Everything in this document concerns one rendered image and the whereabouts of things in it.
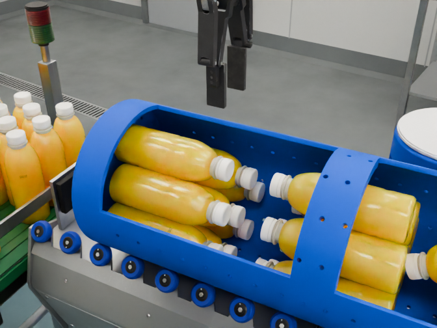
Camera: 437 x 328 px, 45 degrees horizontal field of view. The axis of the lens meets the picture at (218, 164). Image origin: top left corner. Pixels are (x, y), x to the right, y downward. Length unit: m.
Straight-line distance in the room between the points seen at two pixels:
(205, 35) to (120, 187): 0.33
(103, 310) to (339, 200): 0.55
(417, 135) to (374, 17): 3.06
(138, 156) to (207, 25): 0.30
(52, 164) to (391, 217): 0.76
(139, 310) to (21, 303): 1.39
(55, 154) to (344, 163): 0.68
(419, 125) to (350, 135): 2.12
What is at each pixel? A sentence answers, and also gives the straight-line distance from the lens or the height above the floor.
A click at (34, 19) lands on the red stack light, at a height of 1.23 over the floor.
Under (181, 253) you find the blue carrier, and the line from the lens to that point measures 0.85.
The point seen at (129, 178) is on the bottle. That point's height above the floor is 1.14.
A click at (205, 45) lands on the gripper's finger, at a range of 0.73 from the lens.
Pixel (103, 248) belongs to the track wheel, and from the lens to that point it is 1.04.
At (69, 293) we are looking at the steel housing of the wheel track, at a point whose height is 0.85.
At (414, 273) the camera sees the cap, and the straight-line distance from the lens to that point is 0.85.
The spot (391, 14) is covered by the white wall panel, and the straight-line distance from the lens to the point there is 4.31.
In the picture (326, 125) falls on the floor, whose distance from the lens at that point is 3.57.
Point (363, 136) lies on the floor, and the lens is 3.50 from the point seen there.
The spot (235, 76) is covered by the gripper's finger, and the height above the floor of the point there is 1.32.
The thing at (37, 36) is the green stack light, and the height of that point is 1.18.
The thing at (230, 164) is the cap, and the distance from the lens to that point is 0.88.
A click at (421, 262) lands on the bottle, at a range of 0.85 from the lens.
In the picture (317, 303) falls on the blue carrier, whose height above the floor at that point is 1.08.
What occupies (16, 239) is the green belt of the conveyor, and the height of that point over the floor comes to 0.90.
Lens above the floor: 1.65
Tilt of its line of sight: 32 degrees down
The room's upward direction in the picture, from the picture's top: straight up
